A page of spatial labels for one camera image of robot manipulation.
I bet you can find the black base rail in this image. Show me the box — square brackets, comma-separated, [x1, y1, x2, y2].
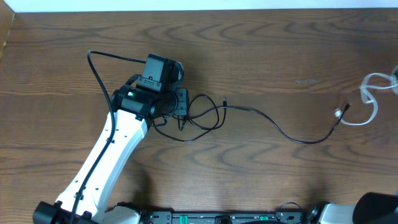
[139, 207, 311, 224]

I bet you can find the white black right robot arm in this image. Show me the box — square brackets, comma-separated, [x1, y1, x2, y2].
[305, 192, 397, 224]

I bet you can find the white USB cable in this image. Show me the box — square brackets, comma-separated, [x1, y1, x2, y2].
[334, 65, 398, 126]

